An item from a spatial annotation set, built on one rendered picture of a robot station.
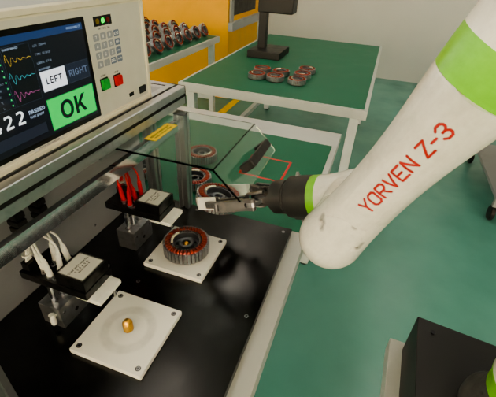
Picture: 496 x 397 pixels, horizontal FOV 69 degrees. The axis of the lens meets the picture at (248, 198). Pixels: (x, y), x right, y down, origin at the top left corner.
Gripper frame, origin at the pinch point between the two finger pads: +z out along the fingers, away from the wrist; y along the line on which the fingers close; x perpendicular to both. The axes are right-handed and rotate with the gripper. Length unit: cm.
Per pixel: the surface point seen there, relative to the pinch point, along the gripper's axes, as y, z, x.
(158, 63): 121, 141, 62
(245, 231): 6.9, -0.7, -11.9
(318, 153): 66, 3, -1
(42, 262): -41.3, 5.9, 0.1
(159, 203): -14.8, 4.8, 2.6
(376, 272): 114, 0, -76
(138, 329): -31.0, -0.9, -17.9
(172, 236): -11.2, 7.2, -6.9
